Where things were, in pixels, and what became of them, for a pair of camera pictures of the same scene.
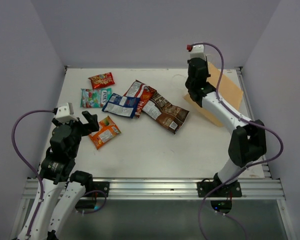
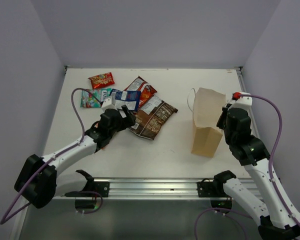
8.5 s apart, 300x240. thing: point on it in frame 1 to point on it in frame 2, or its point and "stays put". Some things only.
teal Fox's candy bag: x=95 y=98 stays put
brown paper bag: x=230 y=91 to x=207 y=119
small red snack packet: x=102 y=80 stays put
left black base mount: x=93 y=190 stays put
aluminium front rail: x=172 y=188 stays put
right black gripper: x=207 y=75 to x=219 y=123
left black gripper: x=87 y=128 to x=130 y=117
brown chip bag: x=167 y=115 to x=151 y=118
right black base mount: x=233 y=189 stays put
